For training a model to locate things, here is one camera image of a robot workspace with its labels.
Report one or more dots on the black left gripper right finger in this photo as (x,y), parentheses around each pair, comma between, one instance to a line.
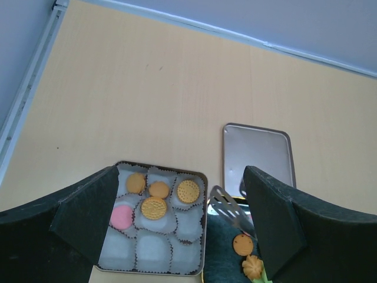
(305,239)

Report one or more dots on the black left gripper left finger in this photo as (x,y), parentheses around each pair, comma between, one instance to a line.
(59,237)

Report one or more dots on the pink round cookie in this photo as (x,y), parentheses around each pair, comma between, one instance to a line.
(121,217)

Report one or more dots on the silver metal tongs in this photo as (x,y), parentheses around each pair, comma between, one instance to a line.
(230,211)

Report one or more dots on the plain round orange cookie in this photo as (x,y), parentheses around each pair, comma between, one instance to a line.
(136,183)

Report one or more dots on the dotted round yellow cookie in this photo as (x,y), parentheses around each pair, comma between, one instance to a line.
(188,191)

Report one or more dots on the green round cookie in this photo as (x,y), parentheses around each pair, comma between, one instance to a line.
(263,278)

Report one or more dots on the swirl flower cookie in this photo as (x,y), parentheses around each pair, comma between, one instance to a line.
(252,267)

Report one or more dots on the chocolate chip round cookie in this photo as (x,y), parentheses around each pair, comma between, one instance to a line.
(243,245)

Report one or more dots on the black gold-rimmed tray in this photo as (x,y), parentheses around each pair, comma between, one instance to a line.
(221,263)

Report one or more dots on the brown tin lid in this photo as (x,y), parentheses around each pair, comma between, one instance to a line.
(269,150)

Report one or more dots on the brown cookie tin box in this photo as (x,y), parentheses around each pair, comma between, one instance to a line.
(172,245)

